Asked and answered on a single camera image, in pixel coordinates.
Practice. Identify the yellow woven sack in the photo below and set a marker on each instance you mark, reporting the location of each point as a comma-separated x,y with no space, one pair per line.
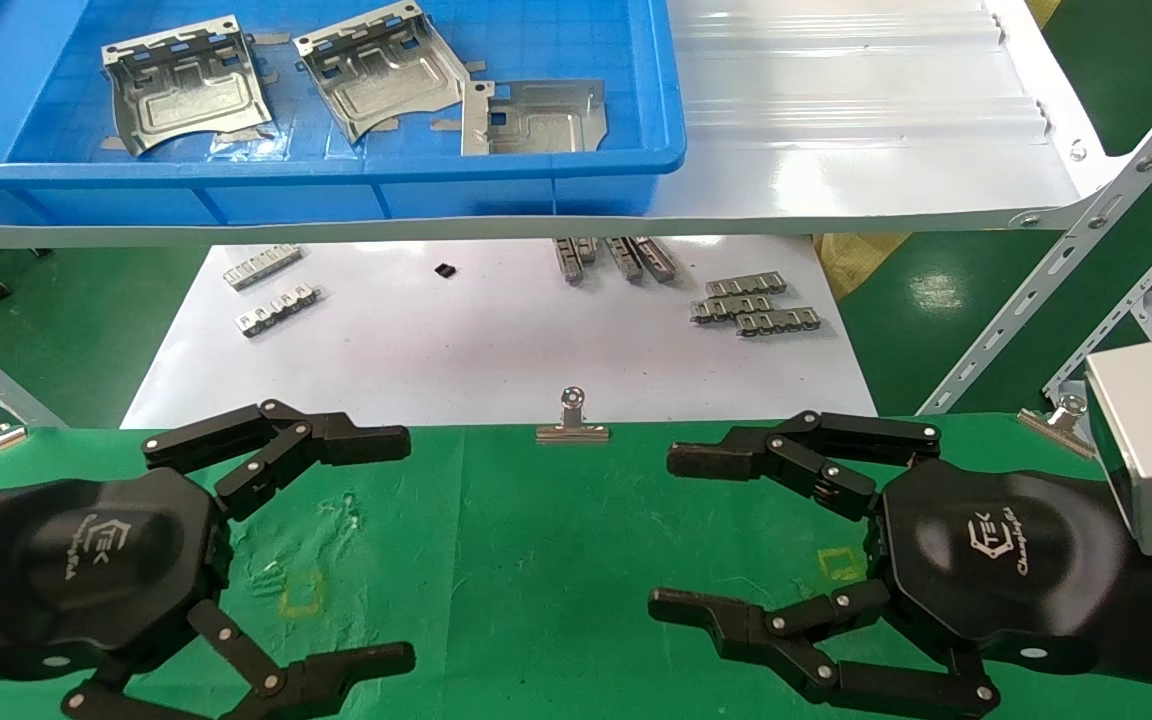
856,262

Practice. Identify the clear plastic film scrap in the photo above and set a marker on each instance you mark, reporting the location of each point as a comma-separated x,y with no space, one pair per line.
246,147

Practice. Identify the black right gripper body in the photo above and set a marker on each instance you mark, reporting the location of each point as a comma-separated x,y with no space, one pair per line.
996,560

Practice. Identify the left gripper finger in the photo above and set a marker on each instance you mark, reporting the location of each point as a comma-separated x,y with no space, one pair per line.
336,672
296,438

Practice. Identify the grey metal shelf frame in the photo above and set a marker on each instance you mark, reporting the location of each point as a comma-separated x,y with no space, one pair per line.
836,150

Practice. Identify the blue plastic bin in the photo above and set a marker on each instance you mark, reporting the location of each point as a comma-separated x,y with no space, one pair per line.
336,190

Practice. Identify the small notched metal rail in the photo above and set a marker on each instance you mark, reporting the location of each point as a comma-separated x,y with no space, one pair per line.
263,266
656,258
746,286
778,322
587,250
567,260
731,308
278,310
624,260

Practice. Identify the green table cloth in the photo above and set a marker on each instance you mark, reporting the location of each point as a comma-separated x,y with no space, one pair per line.
536,580

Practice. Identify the white perforated shelf upright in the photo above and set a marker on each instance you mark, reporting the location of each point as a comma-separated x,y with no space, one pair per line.
31,405
1086,225
1126,310

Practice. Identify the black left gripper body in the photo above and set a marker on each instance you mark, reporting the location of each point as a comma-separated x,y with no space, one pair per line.
86,570

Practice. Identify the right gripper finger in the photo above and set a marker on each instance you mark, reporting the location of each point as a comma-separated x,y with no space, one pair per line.
766,635
796,450

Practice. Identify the stamped sheet metal plate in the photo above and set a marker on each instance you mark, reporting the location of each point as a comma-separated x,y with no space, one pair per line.
386,85
546,125
186,95

